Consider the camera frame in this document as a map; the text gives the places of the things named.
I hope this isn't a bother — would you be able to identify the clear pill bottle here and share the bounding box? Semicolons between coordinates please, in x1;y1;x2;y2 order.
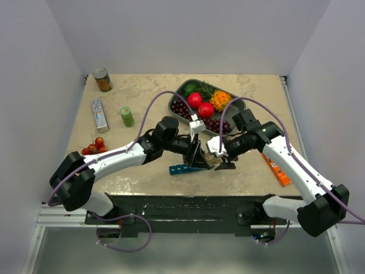
204;152;221;167

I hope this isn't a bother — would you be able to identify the red pomegranate right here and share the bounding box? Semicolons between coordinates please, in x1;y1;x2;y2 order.
197;102;215;118

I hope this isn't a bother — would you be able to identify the red pomegranate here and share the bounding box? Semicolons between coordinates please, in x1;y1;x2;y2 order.
197;102;215;118
187;92;203;109

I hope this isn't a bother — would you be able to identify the grey plastic fruit tray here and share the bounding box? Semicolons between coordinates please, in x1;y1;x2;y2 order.
168;79;246;136

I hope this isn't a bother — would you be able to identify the tin food can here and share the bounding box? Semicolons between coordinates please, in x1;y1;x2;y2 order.
92;68;113;92

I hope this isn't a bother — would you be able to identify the red pomegranate left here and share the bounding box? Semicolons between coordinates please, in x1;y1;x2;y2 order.
187;92;203;109

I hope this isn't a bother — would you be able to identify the black table front rail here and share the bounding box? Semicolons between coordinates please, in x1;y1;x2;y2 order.
86;195;273;237

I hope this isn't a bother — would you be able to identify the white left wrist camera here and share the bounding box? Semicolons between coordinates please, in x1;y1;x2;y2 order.
189;114;206;137

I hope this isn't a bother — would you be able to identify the silver toothpaste box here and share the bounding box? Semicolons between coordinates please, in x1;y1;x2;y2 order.
91;98;109;133

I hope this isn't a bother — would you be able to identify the orange pineapple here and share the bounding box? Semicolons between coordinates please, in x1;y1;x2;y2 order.
196;81;233;112

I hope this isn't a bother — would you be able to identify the red cherry cluster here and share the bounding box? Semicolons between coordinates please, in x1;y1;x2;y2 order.
81;137;108;155

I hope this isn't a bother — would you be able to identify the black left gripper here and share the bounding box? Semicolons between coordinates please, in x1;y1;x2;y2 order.
163;132;210;169

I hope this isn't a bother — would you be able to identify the orange cardboard box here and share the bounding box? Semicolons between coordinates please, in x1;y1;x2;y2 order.
261;154;291;187

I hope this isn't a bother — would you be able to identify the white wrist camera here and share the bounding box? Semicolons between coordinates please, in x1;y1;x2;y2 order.
206;136;228;158
189;114;206;137

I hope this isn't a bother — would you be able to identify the dark red grape bunch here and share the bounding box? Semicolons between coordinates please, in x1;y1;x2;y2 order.
171;98;232;135

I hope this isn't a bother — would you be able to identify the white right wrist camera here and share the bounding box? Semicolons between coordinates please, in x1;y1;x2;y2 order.
206;136;228;158

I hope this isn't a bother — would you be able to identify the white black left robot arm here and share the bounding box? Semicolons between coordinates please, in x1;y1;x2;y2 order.
50;115;210;224

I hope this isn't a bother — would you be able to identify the green lime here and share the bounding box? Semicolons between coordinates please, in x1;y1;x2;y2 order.
184;83;197;97

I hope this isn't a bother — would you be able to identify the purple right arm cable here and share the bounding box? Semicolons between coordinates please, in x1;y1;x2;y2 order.
218;96;365;245

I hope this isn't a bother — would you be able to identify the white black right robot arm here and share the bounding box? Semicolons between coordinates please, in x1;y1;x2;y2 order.
206;110;350;237

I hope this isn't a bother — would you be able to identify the teal weekly pill organizer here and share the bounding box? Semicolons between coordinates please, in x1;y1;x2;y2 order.
169;164;203;176

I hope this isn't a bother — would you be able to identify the green cylindrical bottle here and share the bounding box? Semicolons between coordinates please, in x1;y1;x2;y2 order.
120;106;135;127

